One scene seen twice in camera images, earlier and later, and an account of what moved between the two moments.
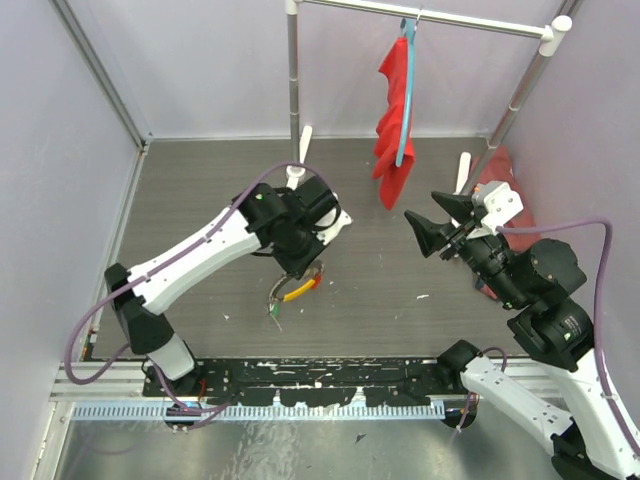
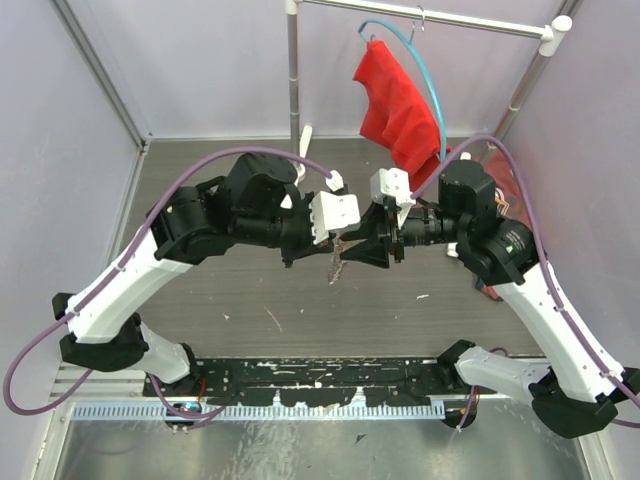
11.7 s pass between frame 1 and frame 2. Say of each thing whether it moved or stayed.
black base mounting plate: stayed
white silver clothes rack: stayed
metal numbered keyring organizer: moved
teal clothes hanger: moved
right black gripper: moved
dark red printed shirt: stayed
